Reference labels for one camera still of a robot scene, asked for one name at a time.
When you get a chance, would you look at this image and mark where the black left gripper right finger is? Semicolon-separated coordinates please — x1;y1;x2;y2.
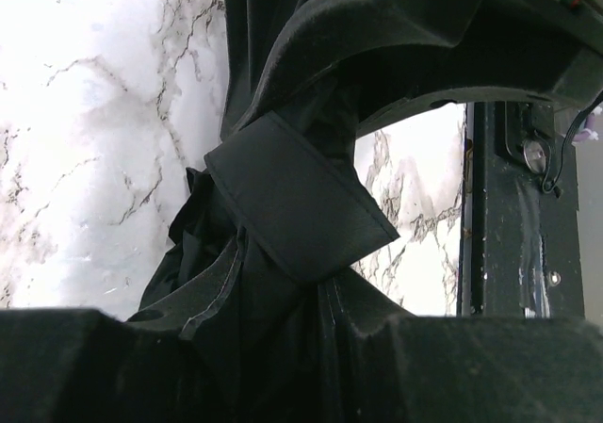
324;269;602;422

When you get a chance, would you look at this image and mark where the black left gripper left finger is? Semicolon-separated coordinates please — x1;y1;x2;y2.
1;241;241;422

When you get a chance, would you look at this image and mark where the black folding umbrella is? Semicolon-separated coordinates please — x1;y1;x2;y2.
136;0;401;423

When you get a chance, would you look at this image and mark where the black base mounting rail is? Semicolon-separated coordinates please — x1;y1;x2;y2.
457;102;585;317

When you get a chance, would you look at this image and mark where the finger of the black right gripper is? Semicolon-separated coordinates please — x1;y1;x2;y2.
230;0;482;131
344;0;602;136

